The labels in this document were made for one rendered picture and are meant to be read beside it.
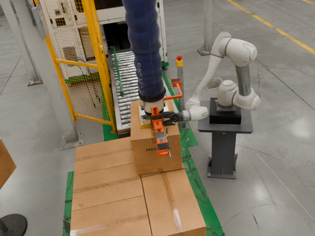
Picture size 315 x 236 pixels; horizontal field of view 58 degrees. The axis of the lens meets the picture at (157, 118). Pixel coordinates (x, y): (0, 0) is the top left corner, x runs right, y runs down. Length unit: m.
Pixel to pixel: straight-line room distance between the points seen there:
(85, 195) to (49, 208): 0.85
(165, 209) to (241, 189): 1.10
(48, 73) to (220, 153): 2.10
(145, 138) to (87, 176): 0.72
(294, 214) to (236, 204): 0.53
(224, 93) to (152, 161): 0.89
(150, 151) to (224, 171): 1.11
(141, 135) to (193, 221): 0.77
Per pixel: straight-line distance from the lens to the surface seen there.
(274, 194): 3.19
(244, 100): 2.50
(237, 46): 2.10
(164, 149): 1.92
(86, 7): 3.25
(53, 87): 3.56
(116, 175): 2.62
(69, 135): 3.94
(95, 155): 2.87
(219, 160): 3.10
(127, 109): 3.45
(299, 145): 3.80
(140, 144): 2.31
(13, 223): 3.36
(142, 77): 2.23
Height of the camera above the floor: 2.41
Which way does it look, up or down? 36 degrees down
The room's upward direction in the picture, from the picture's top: 7 degrees counter-clockwise
